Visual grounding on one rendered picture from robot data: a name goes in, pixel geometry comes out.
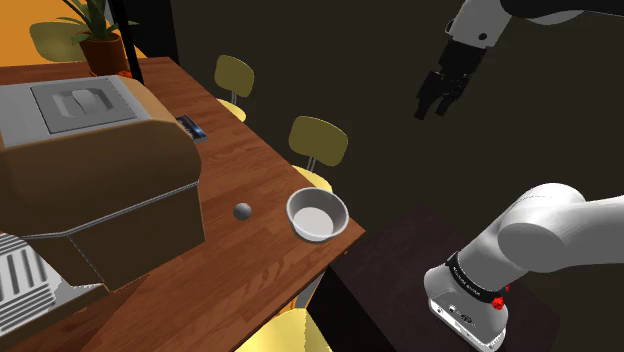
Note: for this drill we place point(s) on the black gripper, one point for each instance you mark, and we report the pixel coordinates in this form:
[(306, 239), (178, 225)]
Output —
[(460, 57)]

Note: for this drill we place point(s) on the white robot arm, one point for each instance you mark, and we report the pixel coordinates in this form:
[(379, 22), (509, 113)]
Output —
[(531, 229)]

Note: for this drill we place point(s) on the yellow chair olive backrest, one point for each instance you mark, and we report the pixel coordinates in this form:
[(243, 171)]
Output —
[(235, 75), (282, 334), (318, 140)]

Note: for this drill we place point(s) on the grey bowl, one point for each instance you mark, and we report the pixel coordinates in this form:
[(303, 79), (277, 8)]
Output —
[(317, 219)]

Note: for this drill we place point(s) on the dark robot stand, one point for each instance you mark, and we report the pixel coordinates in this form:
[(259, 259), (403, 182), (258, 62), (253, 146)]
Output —
[(390, 273)]

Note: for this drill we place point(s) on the small grey ball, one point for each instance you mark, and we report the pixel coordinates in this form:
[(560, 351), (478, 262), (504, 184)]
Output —
[(242, 211)]

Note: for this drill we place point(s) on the dark phone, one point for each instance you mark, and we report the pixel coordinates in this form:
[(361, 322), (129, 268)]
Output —
[(192, 128)]

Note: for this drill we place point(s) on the brown wooden table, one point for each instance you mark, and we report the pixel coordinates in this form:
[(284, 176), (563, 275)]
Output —
[(234, 278)]

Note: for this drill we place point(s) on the potted green plant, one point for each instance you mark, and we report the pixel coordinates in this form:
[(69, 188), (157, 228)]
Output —
[(102, 51)]

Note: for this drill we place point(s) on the brown and grey coffee machine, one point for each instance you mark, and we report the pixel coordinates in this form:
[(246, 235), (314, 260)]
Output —
[(97, 175)]

